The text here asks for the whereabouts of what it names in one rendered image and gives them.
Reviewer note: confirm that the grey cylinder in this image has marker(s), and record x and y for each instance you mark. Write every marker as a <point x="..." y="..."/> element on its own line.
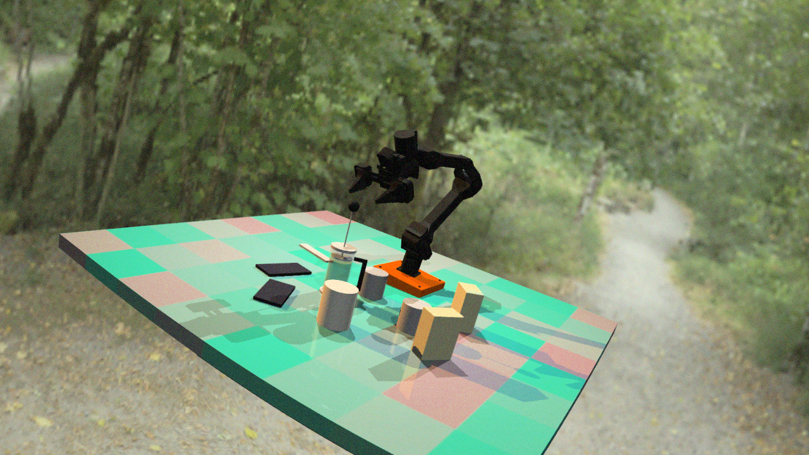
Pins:
<point x="337" y="305"/>
<point x="374" y="282"/>
<point x="409" y="315"/>

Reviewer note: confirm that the cream flat bar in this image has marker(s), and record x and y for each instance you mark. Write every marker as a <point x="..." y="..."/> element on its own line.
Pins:
<point x="315" y="252"/>

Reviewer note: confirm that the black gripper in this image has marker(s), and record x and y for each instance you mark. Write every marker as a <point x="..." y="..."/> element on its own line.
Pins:
<point x="399" y="188"/>

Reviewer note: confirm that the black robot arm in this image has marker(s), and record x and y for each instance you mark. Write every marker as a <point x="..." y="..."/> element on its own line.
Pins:
<point x="418" y="236"/>

